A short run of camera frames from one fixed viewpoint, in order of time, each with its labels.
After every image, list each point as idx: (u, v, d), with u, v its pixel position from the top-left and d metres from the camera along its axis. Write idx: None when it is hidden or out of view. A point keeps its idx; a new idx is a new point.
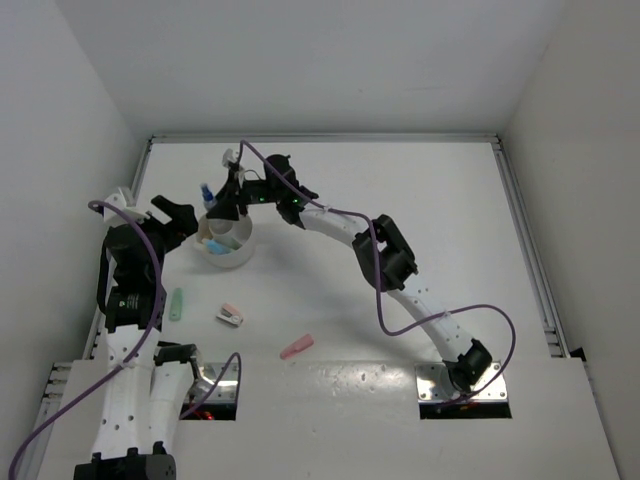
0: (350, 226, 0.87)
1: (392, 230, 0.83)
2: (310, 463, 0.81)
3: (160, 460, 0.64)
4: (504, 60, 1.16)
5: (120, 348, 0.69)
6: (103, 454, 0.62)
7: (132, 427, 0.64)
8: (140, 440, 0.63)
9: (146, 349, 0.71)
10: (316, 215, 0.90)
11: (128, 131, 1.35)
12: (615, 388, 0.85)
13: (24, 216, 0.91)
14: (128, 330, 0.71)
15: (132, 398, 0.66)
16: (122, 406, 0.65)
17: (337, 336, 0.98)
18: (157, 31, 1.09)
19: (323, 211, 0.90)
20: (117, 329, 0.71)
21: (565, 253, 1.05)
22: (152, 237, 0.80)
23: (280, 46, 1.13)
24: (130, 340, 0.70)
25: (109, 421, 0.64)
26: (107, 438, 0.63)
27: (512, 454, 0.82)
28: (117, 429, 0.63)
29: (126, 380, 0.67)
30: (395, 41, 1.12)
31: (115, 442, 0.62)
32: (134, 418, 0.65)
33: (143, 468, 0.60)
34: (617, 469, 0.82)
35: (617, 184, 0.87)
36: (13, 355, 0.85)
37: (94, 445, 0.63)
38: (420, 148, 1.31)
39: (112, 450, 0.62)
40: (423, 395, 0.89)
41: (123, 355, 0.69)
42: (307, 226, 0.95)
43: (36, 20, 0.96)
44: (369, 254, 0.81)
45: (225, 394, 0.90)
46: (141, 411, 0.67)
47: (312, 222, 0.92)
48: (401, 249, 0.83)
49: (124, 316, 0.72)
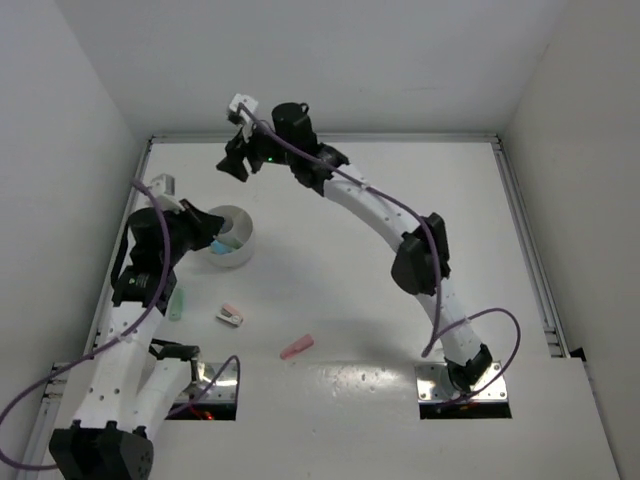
0: (394, 220, 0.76)
1: (441, 232, 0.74)
2: (309, 463, 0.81)
3: (138, 443, 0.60)
4: (504, 59, 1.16)
5: (120, 322, 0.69)
6: (83, 423, 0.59)
7: (115, 399, 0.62)
8: (120, 414, 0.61)
9: (145, 328, 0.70)
10: (348, 191, 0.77)
11: (129, 131, 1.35)
12: (615, 387, 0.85)
13: (24, 216, 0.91)
14: (131, 306, 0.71)
15: (123, 373, 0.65)
16: (113, 377, 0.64)
17: (337, 336, 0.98)
18: (158, 31, 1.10)
19: (359, 189, 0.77)
20: (122, 303, 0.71)
21: (565, 253, 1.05)
22: (179, 228, 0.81)
23: (281, 46, 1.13)
24: (131, 316, 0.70)
25: (97, 388, 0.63)
26: (88, 407, 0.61)
27: (512, 454, 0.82)
28: (100, 400, 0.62)
29: (120, 353, 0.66)
30: (395, 40, 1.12)
31: (96, 411, 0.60)
32: (119, 392, 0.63)
33: (118, 444, 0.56)
34: (617, 470, 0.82)
35: (617, 184, 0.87)
36: (14, 355, 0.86)
37: (77, 411, 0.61)
38: (419, 148, 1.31)
39: (94, 420, 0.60)
40: (423, 395, 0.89)
41: (122, 329, 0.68)
42: (327, 196, 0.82)
43: (36, 19, 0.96)
44: (419, 258, 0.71)
45: (225, 394, 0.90)
46: (128, 388, 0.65)
47: (338, 194, 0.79)
48: (441, 254, 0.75)
49: (131, 293, 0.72)
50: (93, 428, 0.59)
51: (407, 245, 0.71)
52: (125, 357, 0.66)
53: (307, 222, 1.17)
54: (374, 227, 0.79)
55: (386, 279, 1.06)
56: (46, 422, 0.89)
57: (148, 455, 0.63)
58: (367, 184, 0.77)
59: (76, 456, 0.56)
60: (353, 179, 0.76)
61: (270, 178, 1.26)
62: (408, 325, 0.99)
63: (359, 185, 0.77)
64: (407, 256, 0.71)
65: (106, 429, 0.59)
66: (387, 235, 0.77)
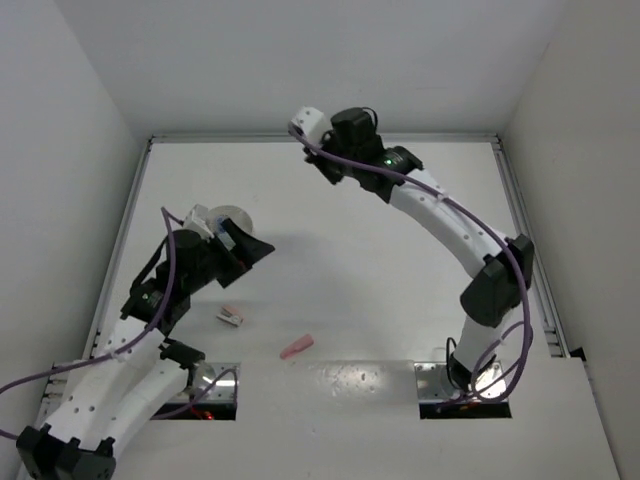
0: (474, 238, 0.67)
1: (529, 256, 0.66)
2: (309, 463, 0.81)
3: (98, 464, 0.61)
4: (503, 60, 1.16)
5: (119, 337, 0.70)
6: (52, 430, 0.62)
7: (88, 416, 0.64)
8: (86, 432, 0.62)
9: (142, 347, 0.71)
10: (422, 201, 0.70)
11: (128, 131, 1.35)
12: (615, 387, 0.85)
13: (24, 216, 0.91)
14: (134, 324, 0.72)
15: (104, 389, 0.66)
16: (95, 392, 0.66)
17: (337, 336, 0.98)
18: (158, 30, 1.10)
19: (434, 199, 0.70)
20: (129, 317, 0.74)
21: (565, 253, 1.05)
22: (210, 255, 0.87)
23: (281, 46, 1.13)
24: (130, 334, 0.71)
25: (76, 399, 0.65)
26: (63, 415, 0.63)
27: (512, 454, 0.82)
28: (75, 414, 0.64)
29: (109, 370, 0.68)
30: (395, 40, 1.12)
31: (68, 422, 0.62)
32: (94, 411, 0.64)
33: (72, 465, 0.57)
34: (617, 470, 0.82)
35: (617, 184, 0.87)
36: (14, 355, 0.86)
37: (53, 416, 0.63)
38: (419, 148, 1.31)
39: (63, 430, 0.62)
40: (422, 395, 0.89)
41: (119, 346, 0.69)
42: (394, 203, 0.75)
43: (36, 19, 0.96)
44: (500, 285, 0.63)
45: (225, 394, 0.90)
46: (106, 406, 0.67)
47: (407, 202, 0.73)
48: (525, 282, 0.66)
49: (139, 308, 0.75)
50: (59, 439, 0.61)
51: (489, 269, 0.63)
52: (110, 372, 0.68)
53: (307, 223, 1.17)
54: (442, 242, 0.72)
55: (386, 279, 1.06)
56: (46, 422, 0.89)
57: (109, 471, 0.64)
58: (444, 196, 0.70)
59: (35, 460, 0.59)
60: (430, 190, 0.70)
61: (270, 177, 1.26)
62: (408, 325, 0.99)
63: (434, 194, 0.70)
64: (486, 281, 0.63)
65: (69, 444, 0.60)
66: (461, 254, 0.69)
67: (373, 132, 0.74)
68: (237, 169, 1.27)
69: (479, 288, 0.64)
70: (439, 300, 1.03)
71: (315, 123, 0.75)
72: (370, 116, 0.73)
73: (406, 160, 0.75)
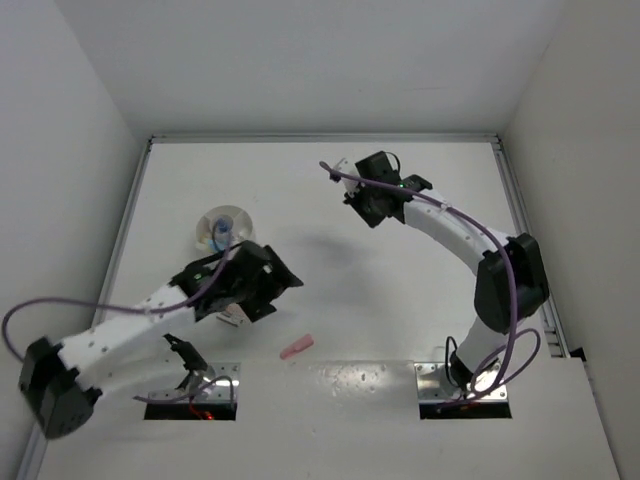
0: (476, 240, 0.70)
1: (535, 257, 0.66)
2: (309, 463, 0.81)
3: (77, 405, 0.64)
4: (503, 60, 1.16)
5: (157, 300, 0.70)
6: (62, 351, 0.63)
7: (99, 355, 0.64)
8: (89, 368, 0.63)
9: (173, 319, 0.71)
10: (427, 212, 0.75)
11: (128, 131, 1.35)
12: (615, 387, 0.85)
13: (24, 217, 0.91)
14: (176, 294, 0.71)
15: (123, 336, 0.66)
16: (115, 336, 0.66)
17: (337, 336, 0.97)
18: (157, 31, 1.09)
19: (439, 210, 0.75)
20: (175, 287, 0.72)
21: (566, 253, 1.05)
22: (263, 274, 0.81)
23: (281, 46, 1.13)
24: (168, 300, 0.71)
25: (97, 333, 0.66)
26: (77, 340, 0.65)
27: (512, 454, 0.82)
28: (88, 346, 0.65)
29: (135, 323, 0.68)
30: (395, 40, 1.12)
31: (79, 350, 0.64)
32: (104, 352, 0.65)
33: (61, 395, 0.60)
34: (617, 470, 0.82)
35: (617, 183, 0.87)
36: (13, 355, 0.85)
37: (69, 338, 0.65)
38: (419, 148, 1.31)
39: (71, 356, 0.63)
40: (422, 395, 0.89)
41: (155, 306, 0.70)
42: (410, 222, 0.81)
43: (36, 20, 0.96)
44: (501, 279, 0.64)
45: (225, 394, 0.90)
46: (115, 355, 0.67)
47: (416, 217, 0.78)
48: (536, 284, 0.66)
49: (189, 281, 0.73)
50: (64, 363, 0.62)
51: (491, 264, 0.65)
52: (138, 328, 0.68)
53: (307, 223, 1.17)
54: (458, 254, 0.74)
55: (386, 279, 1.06)
56: None
57: (79, 415, 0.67)
58: (448, 205, 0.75)
59: (34, 371, 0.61)
60: (433, 200, 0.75)
61: (270, 177, 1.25)
62: (408, 325, 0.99)
63: (439, 205, 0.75)
64: (487, 275, 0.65)
65: (69, 371, 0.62)
66: (470, 259, 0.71)
67: (388, 167, 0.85)
68: (237, 169, 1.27)
69: (486, 284, 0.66)
70: (439, 300, 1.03)
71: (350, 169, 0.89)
72: (382, 154, 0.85)
73: (418, 183, 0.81)
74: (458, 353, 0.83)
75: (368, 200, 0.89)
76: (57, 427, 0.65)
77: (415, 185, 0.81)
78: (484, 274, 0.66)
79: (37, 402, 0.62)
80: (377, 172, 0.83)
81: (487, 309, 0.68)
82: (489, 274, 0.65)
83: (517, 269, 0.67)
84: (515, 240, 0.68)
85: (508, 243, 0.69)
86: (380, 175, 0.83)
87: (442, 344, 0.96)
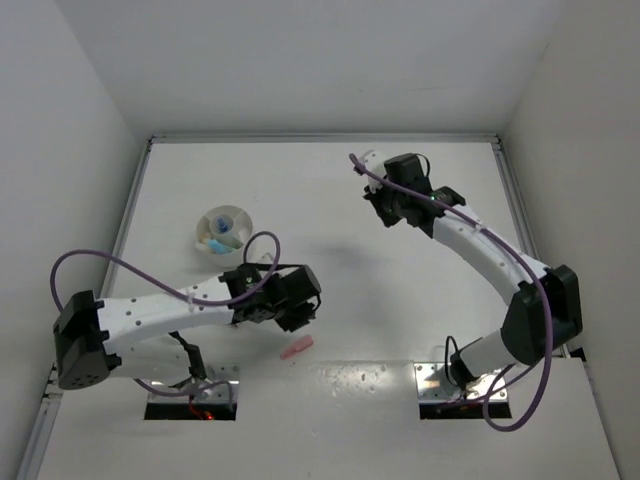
0: (511, 267, 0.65)
1: (574, 291, 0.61)
2: (309, 463, 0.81)
3: (94, 367, 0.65)
4: (504, 60, 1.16)
5: (203, 290, 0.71)
6: (101, 309, 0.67)
7: (131, 327, 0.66)
8: (120, 335, 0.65)
9: (212, 315, 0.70)
10: (460, 230, 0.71)
11: (128, 131, 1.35)
12: (615, 387, 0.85)
13: (24, 216, 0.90)
14: (222, 291, 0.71)
15: (159, 317, 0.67)
16: (153, 310, 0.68)
17: (337, 336, 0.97)
18: (157, 31, 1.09)
19: (472, 229, 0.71)
20: (221, 283, 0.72)
21: (566, 253, 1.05)
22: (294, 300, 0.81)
23: (281, 46, 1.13)
24: (212, 293, 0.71)
25: (136, 304, 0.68)
26: (117, 306, 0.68)
27: (513, 454, 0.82)
28: (125, 315, 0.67)
29: (175, 307, 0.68)
30: (396, 40, 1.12)
31: (113, 314, 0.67)
32: (137, 326, 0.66)
33: (84, 350, 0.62)
34: (617, 471, 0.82)
35: (618, 183, 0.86)
36: (14, 355, 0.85)
37: (113, 300, 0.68)
38: (419, 148, 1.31)
39: (108, 316, 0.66)
40: (422, 395, 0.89)
41: (198, 297, 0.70)
42: (438, 237, 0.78)
43: (36, 20, 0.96)
44: (535, 313, 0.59)
45: (225, 394, 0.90)
46: (148, 332, 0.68)
47: (447, 233, 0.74)
48: (570, 318, 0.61)
49: (238, 281, 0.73)
50: (99, 321, 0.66)
51: (526, 297, 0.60)
52: (169, 314, 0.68)
53: (306, 223, 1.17)
54: (487, 277, 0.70)
55: (386, 279, 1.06)
56: (46, 422, 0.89)
57: (96, 377, 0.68)
58: (483, 225, 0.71)
59: (69, 320, 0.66)
60: (468, 218, 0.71)
61: (270, 177, 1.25)
62: (408, 325, 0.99)
63: (473, 224, 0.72)
64: (521, 307, 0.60)
65: (101, 332, 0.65)
66: (500, 284, 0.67)
67: (420, 174, 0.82)
68: (237, 169, 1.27)
69: (518, 317, 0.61)
70: (439, 300, 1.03)
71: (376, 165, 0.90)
72: (417, 160, 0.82)
73: (451, 197, 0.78)
74: (461, 354, 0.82)
75: (391, 201, 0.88)
76: (70, 381, 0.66)
77: (447, 198, 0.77)
78: (517, 306, 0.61)
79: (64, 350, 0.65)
80: (408, 178, 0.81)
81: (515, 340, 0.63)
82: (523, 307, 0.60)
83: (552, 300, 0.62)
84: (553, 270, 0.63)
85: (544, 274, 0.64)
86: (410, 181, 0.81)
87: (442, 344, 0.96)
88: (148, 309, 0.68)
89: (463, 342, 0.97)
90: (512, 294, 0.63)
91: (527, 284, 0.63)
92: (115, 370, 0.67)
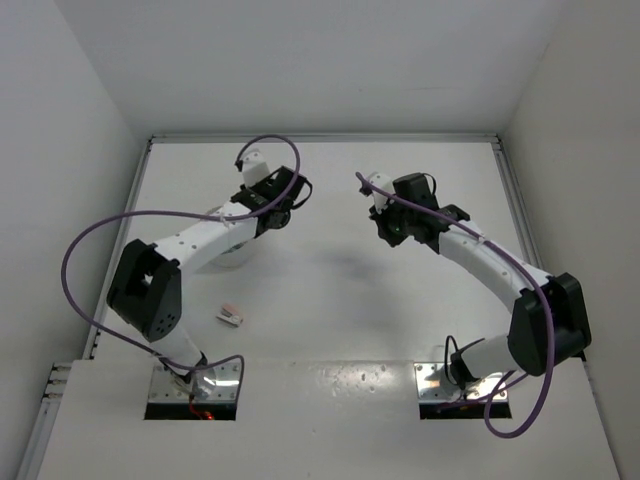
0: (515, 275, 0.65)
1: (578, 300, 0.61)
2: (309, 464, 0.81)
3: (173, 299, 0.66)
4: (503, 60, 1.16)
5: (226, 210, 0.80)
6: (158, 247, 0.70)
7: (190, 250, 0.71)
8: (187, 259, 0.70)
9: (243, 227, 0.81)
10: (464, 244, 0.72)
11: (129, 131, 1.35)
12: (616, 387, 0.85)
13: (24, 217, 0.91)
14: (240, 208, 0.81)
15: (207, 237, 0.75)
16: (200, 234, 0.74)
17: (336, 337, 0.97)
18: (157, 31, 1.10)
19: (476, 242, 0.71)
20: (234, 204, 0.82)
21: (567, 252, 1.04)
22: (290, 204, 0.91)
23: (279, 46, 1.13)
24: (232, 210, 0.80)
25: (184, 235, 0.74)
26: (169, 241, 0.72)
27: (513, 453, 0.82)
28: (180, 244, 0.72)
29: (214, 229, 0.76)
30: (395, 40, 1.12)
31: (171, 246, 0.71)
32: (195, 249, 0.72)
33: (166, 278, 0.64)
34: (617, 470, 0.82)
35: (617, 181, 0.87)
36: (14, 355, 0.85)
37: (163, 240, 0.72)
38: (419, 147, 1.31)
39: (167, 249, 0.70)
40: (422, 395, 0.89)
41: (227, 215, 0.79)
42: (445, 251, 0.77)
43: (35, 19, 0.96)
44: (538, 319, 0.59)
45: (225, 394, 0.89)
46: (202, 255, 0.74)
47: (452, 247, 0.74)
48: (577, 329, 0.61)
49: (250, 201, 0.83)
50: (162, 254, 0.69)
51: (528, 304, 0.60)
52: (215, 229, 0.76)
53: (307, 224, 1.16)
54: (492, 288, 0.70)
55: (385, 279, 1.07)
56: (45, 422, 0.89)
57: (173, 318, 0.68)
58: (485, 237, 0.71)
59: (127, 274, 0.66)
60: (471, 229, 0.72)
61: None
62: (408, 324, 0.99)
63: (476, 237, 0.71)
64: (524, 314, 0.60)
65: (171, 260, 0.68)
66: (503, 293, 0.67)
67: (427, 193, 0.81)
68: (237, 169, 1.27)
69: (520, 324, 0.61)
70: (439, 300, 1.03)
71: (384, 183, 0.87)
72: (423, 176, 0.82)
73: (456, 213, 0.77)
74: (462, 354, 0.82)
75: (399, 219, 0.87)
76: (155, 330, 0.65)
77: (454, 211, 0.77)
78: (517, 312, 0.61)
79: (134, 304, 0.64)
80: (416, 194, 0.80)
81: (520, 352, 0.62)
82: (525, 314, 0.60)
83: (556, 310, 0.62)
84: (556, 278, 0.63)
85: (547, 282, 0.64)
86: (418, 198, 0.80)
87: (442, 344, 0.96)
88: (195, 234, 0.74)
89: (463, 342, 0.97)
90: (514, 301, 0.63)
91: (530, 291, 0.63)
92: (179, 311, 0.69)
